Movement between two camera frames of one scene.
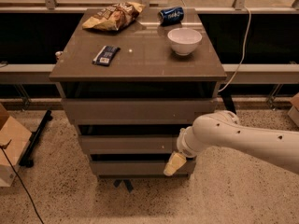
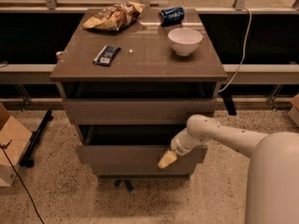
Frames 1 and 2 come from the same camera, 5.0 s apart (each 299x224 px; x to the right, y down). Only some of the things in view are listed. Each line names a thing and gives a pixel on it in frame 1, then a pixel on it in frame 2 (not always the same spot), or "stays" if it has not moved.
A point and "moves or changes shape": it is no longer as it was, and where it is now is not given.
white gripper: x=182 y=143 -> x=178 y=147
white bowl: x=184 y=40 stays
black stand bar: x=25 y=160 stays
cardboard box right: x=293 y=111 stays
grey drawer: x=130 y=145 moves or changes shape
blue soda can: x=171 y=16 stays
